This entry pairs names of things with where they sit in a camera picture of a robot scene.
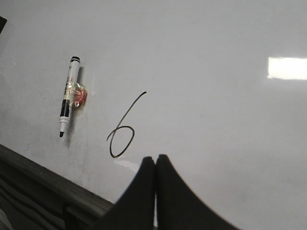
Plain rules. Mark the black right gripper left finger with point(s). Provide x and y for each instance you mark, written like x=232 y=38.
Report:
x=135 y=208

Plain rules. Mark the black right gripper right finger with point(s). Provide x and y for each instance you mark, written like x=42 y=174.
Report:
x=178 y=208

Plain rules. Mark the black and white whiteboard marker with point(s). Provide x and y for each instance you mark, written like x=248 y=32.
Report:
x=65 y=114

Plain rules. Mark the red magnet taped to marker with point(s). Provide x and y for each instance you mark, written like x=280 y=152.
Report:
x=79 y=95

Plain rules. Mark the grey metal whiteboard tray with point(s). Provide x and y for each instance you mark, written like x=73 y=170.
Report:
x=63 y=187

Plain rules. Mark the white whiteboard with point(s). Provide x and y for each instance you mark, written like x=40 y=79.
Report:
x=185 y=78

